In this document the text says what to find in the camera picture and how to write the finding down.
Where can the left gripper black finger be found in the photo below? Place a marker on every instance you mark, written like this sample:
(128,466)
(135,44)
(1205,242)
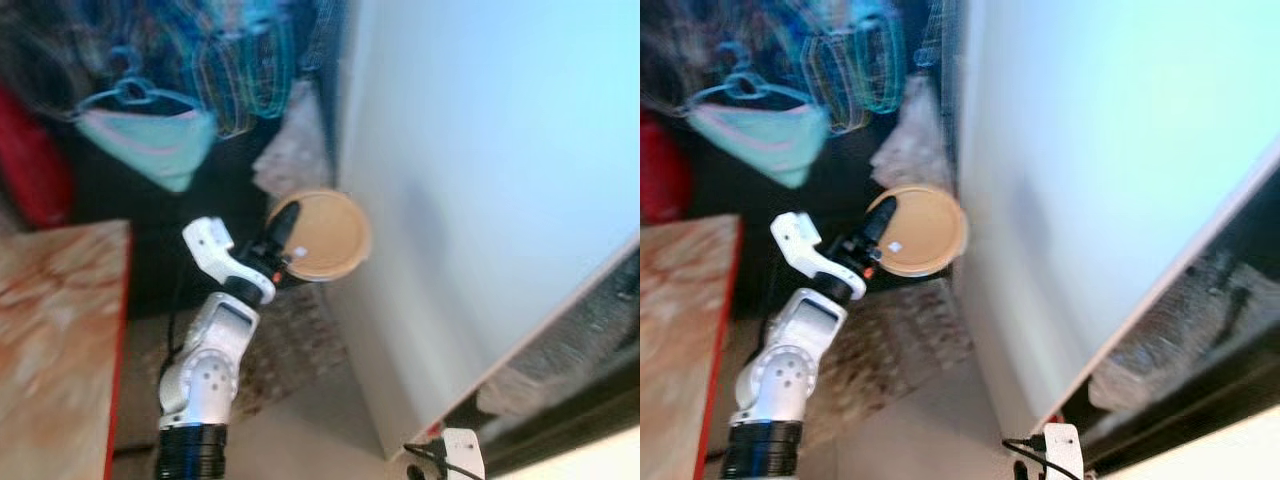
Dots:
(880,220)
(286,225)

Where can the tan round lidded container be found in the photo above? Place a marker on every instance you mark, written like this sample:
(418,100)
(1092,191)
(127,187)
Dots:
(930,235)
(330,240)

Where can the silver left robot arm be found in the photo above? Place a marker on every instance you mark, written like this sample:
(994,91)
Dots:
(205,370)
(785,380)

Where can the white fridge body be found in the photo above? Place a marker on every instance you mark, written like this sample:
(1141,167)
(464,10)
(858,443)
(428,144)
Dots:
(1100,150)
(480,150)

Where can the white patterned cloth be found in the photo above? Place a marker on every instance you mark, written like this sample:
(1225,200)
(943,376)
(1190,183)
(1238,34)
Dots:
(295,145)
(915,140)

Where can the patterned floor mat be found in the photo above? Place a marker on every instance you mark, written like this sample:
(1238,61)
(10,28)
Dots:
(900,350)
(290,340)

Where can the teal garment pink trim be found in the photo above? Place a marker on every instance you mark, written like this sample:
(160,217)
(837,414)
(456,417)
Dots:
(770,140)
(160,145)

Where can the teal striped hanging cloth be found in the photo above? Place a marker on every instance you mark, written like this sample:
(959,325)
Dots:
(860,70)
(250,70)

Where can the blue clothes hanger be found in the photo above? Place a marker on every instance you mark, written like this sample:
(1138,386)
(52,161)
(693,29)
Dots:
(135,92)
(745,90)

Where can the marble pattern table red edge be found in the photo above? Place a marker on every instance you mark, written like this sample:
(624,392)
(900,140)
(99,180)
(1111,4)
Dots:
(680,350)
(50,350)

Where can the red cloth bag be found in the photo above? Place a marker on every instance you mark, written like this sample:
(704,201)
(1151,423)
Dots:
(660,170)
(30,160)

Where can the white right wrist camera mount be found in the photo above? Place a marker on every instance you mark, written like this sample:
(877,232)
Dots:
(1062,450)
(462,455)

